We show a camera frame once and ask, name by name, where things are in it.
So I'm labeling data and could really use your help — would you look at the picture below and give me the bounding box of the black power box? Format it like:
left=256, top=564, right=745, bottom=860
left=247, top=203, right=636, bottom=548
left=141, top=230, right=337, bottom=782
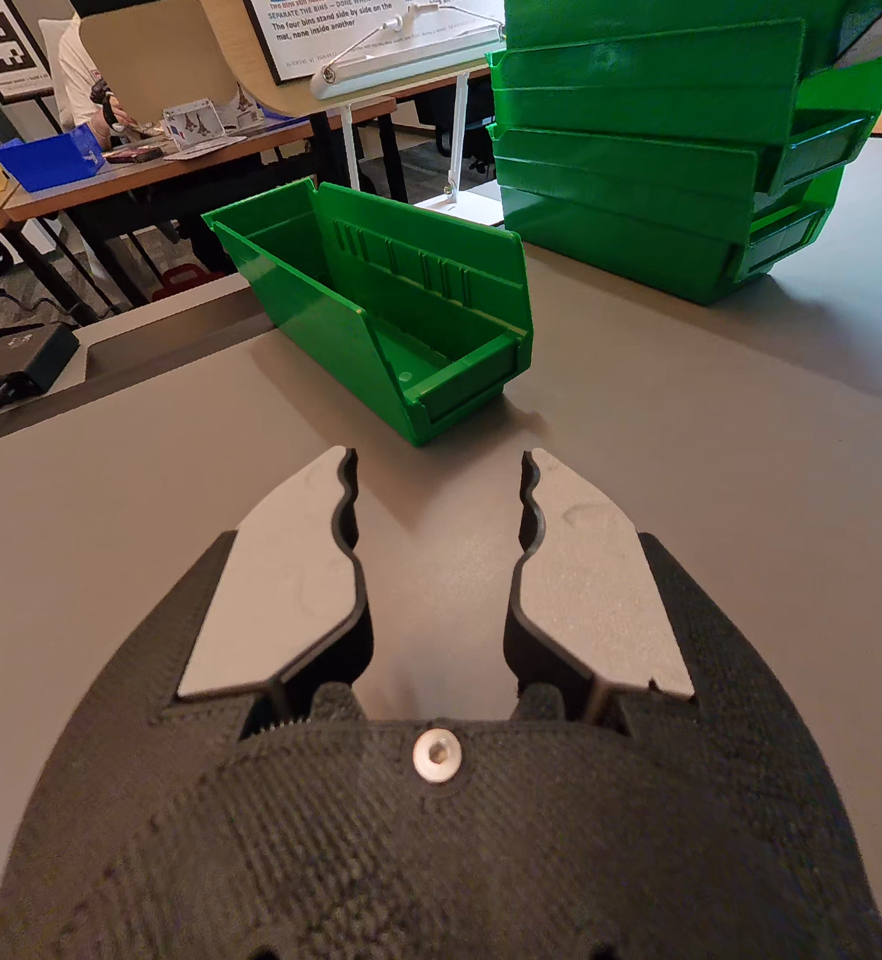
left=0, top=322, right=82, bottom=399

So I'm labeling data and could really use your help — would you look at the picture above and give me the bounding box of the red plastic container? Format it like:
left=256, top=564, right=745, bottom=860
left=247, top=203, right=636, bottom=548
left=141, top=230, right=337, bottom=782
left=152, top=262, right=226, bottom=303

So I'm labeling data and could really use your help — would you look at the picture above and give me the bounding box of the light grey desk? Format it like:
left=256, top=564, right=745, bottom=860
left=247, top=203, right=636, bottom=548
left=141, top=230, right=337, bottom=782
left=0, top=135, right=882, bottom=960

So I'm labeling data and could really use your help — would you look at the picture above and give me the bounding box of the white display stand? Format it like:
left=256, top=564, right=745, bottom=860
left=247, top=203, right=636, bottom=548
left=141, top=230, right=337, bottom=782
left=309, top=0, right=507, bottom=228

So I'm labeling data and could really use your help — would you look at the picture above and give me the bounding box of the blue plastic bin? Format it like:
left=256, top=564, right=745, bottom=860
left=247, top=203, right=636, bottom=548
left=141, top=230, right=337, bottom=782
left=0, top=122, right=106, bottom=194

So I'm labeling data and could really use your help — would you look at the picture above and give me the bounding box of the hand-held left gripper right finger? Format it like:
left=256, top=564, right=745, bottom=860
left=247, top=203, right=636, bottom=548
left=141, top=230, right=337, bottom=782
left=502, top=447, right=697, bottom=702

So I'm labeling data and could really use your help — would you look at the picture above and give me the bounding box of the green plastic bin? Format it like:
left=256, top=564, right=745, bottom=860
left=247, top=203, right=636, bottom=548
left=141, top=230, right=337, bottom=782
left=201, top=178, right=534, bottom=449
left=488, top=112, right=876, bottom=200
left=497, top=168, right=849, bottom=307
left=486, top=0, right=882, bottom=147

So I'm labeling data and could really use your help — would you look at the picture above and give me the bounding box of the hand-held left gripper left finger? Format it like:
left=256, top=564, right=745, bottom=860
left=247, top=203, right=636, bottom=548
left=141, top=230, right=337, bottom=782
left=177, top=446, right=375, bottom=706

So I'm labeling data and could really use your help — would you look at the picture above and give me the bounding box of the black-and-white marker sign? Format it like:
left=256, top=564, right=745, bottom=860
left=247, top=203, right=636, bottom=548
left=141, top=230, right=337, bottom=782
left=0, top=0, right=54, bottom=105

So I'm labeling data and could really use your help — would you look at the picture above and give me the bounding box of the printed instruction sheet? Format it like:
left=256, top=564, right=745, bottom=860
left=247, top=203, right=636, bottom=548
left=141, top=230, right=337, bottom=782
left=244, top=0, right=506, bottom=86

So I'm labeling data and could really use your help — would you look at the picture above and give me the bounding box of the long wooden table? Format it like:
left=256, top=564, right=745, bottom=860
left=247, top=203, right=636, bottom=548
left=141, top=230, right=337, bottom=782
left=2, top=97, right=397, bottom=224

